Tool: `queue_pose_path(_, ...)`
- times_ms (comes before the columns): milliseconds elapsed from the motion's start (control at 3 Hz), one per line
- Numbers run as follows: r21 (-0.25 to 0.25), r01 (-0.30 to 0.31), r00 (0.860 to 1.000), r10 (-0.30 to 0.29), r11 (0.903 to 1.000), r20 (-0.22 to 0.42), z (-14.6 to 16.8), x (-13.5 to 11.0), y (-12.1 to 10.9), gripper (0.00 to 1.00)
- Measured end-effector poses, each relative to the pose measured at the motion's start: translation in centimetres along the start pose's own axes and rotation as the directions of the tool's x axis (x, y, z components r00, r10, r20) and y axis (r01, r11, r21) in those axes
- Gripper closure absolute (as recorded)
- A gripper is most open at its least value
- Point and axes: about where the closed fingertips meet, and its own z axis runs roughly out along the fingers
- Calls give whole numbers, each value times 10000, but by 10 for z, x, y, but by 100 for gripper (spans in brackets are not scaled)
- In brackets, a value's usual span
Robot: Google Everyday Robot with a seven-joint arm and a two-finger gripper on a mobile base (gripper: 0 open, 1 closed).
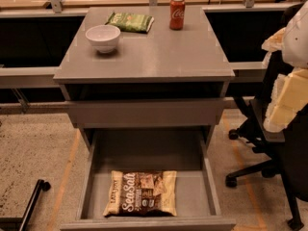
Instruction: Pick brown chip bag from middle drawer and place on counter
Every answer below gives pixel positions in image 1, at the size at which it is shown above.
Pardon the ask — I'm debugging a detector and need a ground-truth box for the black chair leg with caster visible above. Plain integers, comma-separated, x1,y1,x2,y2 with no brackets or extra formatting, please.
0,179,51,231

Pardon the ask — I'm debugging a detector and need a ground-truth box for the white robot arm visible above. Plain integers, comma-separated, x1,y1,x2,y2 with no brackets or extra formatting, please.
262,2,308,133

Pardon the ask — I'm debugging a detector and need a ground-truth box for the green chip bag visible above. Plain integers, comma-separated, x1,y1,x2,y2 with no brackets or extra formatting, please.
106,13,154,33

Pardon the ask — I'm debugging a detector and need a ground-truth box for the closed grey top drawer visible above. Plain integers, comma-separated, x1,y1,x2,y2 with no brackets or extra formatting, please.
68,98,223,128

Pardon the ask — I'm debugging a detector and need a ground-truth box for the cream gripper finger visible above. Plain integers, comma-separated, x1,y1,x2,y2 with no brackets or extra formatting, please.
279,69,308,112
263,74,295,133

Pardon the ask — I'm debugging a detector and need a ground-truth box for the black office chair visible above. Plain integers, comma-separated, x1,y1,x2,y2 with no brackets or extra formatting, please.
224,3,308,231

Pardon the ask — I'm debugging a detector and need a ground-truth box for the open grey middle drawer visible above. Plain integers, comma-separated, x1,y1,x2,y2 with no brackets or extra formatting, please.
61,128,235,231

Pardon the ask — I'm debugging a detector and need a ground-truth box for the red cola can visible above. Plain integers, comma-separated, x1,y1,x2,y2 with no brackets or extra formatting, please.
169,0,185,30

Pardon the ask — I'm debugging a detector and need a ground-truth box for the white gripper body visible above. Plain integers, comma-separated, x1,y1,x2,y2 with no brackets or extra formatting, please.
261,28,285,67

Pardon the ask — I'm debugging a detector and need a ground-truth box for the white ceramic bowl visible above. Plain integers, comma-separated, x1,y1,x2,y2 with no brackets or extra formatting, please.
86,25,121,53

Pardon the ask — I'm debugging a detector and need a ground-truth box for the brown sea salt chip bag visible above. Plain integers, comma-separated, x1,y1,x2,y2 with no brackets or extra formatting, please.
103,170,177,217

